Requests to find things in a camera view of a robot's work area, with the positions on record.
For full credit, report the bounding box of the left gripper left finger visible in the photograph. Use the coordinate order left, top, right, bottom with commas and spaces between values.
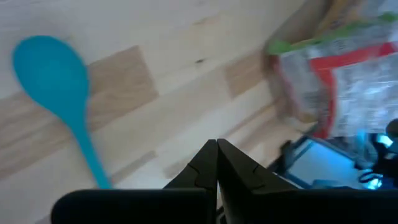
50, 139, 219, 224

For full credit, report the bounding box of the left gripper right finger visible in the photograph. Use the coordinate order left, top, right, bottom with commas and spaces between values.
216, 138, 398, 224

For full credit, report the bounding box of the blue ramen packet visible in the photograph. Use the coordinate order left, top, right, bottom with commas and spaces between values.
281, 133, 389, 191

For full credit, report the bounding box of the beef flavor ramen packet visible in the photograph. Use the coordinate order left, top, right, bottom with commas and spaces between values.
273, 42, 398, 140

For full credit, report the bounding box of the clear plastic container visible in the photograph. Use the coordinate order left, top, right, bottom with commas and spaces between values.
262, 0, 398, 141

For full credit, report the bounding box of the lime chili shrimp ramen packet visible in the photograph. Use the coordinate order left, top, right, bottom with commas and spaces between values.
266, 11, 398, 63

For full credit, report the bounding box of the teal plastic spoon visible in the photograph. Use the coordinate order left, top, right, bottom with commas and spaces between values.
11, 35, 113, 190

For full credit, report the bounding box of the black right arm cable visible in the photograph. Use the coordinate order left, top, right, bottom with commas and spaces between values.
357, 170, 382, 187

